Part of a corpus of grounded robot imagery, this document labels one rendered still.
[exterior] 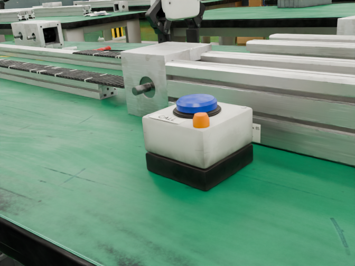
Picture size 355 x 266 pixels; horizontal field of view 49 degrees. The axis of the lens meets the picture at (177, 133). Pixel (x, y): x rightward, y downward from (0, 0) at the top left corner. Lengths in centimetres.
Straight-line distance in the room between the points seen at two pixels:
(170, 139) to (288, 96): 14
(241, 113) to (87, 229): 18
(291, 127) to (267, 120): 3
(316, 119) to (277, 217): 13
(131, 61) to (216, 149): 25
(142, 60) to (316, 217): 32
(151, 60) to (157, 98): 5
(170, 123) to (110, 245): 12
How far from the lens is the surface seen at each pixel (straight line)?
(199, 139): 34
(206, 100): 37
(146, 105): 56
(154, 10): 76
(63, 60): 115
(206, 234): 30
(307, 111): 41
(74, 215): 35
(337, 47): 60
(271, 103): 43
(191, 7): 82
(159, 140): 37
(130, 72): 57
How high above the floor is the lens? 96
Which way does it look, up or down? 20 degrees down
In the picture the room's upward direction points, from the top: 4 degrees counter-clockwise
